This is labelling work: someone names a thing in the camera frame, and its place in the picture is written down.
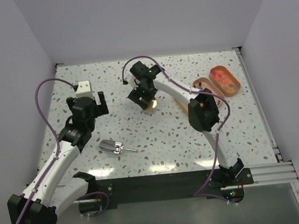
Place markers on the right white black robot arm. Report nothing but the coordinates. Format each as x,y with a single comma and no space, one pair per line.
203,115

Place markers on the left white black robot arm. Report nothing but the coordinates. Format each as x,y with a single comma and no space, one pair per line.
36,204

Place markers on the aluminium frame rail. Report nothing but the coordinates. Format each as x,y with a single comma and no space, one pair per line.
263,175

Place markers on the pink tray of lollipops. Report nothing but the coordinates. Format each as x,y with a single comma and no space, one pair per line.
204,83

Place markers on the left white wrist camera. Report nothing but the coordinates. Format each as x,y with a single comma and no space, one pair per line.
84,89

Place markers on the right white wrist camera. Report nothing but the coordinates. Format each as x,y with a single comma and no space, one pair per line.
133,82

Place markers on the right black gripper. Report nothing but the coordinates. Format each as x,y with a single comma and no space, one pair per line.
133,96

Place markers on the yellow tray of star candies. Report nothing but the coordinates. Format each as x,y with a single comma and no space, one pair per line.
182,106

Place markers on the round wooden jar lid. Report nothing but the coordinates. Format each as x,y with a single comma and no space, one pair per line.
150,103

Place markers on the clear glass jar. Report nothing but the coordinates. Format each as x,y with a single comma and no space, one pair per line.
150,110

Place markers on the orange tray of gummy candies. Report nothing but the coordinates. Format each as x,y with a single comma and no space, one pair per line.
221,77

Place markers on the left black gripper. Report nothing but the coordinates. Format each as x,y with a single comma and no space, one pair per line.
104,110

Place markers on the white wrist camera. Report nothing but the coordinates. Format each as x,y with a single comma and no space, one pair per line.
84,89
133,82

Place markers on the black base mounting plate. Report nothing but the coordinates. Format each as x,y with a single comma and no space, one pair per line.
163,187

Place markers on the metal scoop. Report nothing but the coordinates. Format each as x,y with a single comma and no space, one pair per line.
114,147

